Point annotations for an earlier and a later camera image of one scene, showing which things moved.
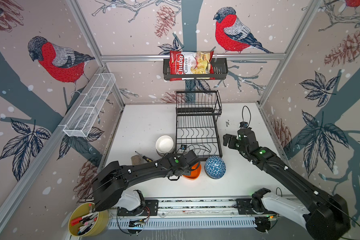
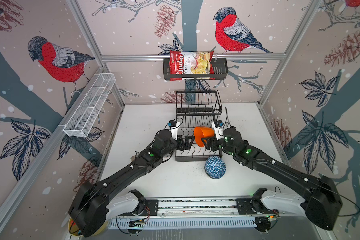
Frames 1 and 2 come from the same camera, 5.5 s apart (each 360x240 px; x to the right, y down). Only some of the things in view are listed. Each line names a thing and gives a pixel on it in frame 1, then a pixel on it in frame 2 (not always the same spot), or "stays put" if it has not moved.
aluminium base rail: (186, 213) stays put
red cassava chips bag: (190, 65) stays put
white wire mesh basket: (83, 116) stays put
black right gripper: (231, 139) -> (212, 141)
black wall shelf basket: (220, 70) stays put
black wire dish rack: (196, 127) stays put
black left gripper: (188, 172) -> (187, 145)
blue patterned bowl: (215, 167) stays put
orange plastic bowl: (194, 173) -> (203, 132)
